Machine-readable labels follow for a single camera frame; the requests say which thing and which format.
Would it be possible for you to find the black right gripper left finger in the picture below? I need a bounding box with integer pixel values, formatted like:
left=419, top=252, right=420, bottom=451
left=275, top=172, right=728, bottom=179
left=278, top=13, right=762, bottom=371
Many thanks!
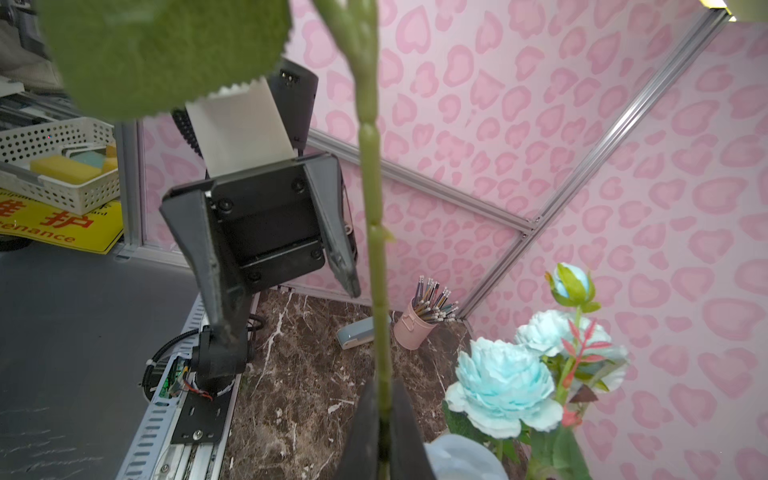
left=333, top=379, right=380, bottom=480

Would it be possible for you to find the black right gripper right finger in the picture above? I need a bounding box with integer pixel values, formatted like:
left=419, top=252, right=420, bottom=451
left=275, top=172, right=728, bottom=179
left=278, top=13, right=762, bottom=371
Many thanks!
left=389, top=380, right=436, bottom=480

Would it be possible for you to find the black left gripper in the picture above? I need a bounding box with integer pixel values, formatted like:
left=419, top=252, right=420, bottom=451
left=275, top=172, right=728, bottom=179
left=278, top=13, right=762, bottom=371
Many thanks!
left=160, top=153, right=361, bottom=357

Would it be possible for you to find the magenta rose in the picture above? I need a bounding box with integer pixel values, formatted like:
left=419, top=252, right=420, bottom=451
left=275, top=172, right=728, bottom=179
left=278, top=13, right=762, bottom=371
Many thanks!
left=33, top=1, right=393, bottom=479

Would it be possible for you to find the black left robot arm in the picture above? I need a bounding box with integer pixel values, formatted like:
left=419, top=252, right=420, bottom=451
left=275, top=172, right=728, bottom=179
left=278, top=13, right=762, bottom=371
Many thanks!
left=160, top=60, right=361, bottom=396

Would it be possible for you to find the white rose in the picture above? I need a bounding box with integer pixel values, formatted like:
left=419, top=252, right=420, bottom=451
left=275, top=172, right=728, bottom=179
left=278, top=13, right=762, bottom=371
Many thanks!
left=424, top=434, right=508, bottom=480

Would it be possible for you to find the grey rectangular eraser block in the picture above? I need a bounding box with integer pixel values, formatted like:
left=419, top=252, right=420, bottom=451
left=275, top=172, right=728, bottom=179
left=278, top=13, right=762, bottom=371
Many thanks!
left=336, top=317, right=375, bottom=350

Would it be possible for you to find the pink pen cup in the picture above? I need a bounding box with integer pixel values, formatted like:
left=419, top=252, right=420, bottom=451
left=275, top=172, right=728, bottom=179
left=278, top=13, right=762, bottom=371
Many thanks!
left=393, top=305, right=436, bottom=351

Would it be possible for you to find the yellow maintenance sign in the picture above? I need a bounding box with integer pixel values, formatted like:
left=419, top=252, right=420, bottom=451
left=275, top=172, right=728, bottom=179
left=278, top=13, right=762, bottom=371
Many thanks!
left=1, top=190, right=123, bottom=254

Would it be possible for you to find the tulip bunch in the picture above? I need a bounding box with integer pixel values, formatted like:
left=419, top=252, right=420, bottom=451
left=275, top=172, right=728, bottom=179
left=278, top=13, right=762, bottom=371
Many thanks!
left=514, top=263, right=629, bottom=397

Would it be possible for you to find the white plastic basket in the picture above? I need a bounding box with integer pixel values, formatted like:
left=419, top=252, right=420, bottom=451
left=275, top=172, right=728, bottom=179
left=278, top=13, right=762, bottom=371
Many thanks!
left=1, top=117, right=120, bottom=214

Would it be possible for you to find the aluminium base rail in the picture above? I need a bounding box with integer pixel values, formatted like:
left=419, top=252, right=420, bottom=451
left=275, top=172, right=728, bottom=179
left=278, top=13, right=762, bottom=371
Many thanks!
left=116, top=298, right=242, bottom=479

